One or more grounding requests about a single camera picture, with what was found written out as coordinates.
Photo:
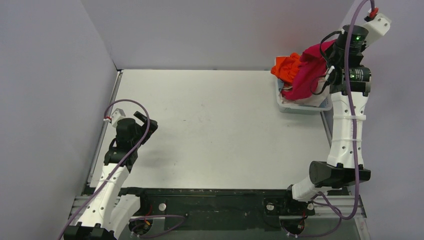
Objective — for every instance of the cream white t-shirt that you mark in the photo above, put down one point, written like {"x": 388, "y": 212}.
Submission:
{"x": 286, "y": 90}

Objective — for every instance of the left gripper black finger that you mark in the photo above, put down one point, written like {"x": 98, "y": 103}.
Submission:
{"x": 141, "y": 117}
{"x": 151, "y": 127}

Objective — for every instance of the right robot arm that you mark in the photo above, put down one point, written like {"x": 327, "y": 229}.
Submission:
{"x": 349, "y": 84}

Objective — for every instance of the red t-shirt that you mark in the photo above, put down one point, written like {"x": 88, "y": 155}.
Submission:
{"x": 312, "y": 66}

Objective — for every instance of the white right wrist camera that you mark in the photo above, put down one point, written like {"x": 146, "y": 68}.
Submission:
{"x": 377, "y": 28}

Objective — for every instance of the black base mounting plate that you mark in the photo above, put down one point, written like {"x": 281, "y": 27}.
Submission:
{"x": 164, "y": 209}

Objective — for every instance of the orange t-shirt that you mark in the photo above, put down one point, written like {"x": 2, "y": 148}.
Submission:
{"x": 286, "y": 67}

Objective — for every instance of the aluminium rail frame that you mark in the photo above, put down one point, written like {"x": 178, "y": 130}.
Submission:
{"x": 350, "y": 222}

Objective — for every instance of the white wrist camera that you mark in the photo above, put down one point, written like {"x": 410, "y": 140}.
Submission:
{"x": 377, "y": 28}
{"x": 117, "y": 115}

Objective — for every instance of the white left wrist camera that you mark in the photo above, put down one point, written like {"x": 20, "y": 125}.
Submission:
{"x": 117, "y": 115}

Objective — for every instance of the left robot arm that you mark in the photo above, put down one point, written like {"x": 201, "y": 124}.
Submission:
{"x": 103, "y": 216}

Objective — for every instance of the white plastic laundry basket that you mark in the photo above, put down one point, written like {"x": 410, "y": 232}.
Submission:
{"x": 293, "y": 108}

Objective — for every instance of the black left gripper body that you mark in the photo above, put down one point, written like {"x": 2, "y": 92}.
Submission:
{"x": 145, "y": 124}

